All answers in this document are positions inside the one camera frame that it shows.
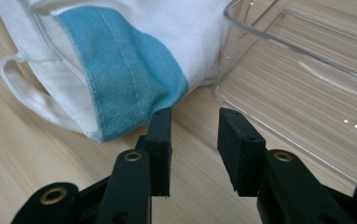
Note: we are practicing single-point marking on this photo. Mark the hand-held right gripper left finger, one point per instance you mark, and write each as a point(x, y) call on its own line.
point(159, 155)

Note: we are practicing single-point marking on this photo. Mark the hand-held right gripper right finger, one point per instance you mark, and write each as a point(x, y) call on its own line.
point(241, 155)

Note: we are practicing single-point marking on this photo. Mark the white plastic bag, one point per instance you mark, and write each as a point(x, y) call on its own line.
point(126, 68)

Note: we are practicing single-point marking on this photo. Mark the clear plastic box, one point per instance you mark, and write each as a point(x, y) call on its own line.
point(306, 81)

